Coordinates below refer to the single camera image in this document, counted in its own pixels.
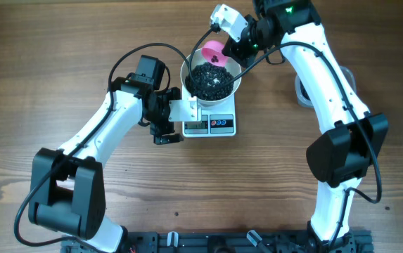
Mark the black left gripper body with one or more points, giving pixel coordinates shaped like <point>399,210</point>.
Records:
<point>159,119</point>

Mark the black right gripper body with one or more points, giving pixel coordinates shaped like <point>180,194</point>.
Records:
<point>246,50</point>

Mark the pink scoop with blue handle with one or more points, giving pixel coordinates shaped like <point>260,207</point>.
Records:
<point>212,53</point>

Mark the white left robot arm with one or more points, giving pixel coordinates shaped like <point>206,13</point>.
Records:
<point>67,192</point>

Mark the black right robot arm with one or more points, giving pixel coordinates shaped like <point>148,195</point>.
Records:
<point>351,136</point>

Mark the black beans in bowl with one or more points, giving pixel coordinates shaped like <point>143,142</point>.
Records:
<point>208,82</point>

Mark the white bowl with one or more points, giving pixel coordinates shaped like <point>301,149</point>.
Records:
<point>231,66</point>

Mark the clear plastic container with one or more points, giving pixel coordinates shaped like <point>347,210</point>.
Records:
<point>302,96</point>

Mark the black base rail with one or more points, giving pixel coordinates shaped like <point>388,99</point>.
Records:
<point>283,241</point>

